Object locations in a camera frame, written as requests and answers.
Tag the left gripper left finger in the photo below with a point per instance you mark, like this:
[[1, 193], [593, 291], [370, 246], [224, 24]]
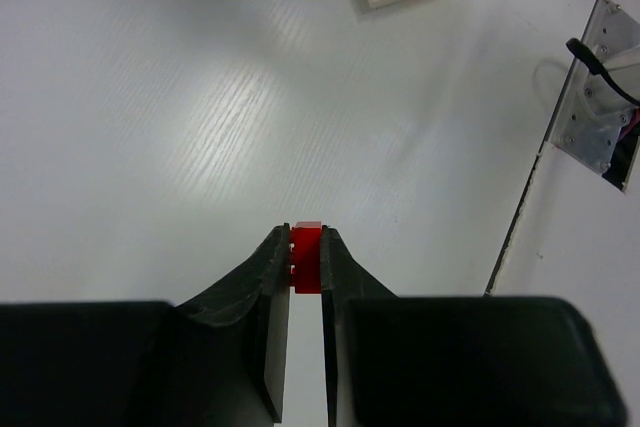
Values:
[[231, 341]]

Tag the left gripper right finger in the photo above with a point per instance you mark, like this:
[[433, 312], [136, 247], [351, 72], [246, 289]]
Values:
[[361, 349]]

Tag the small red lego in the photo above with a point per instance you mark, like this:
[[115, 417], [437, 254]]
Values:
[[305, 239]]

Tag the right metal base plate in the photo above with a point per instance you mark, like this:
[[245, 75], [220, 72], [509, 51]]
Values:
[[597, 116]]

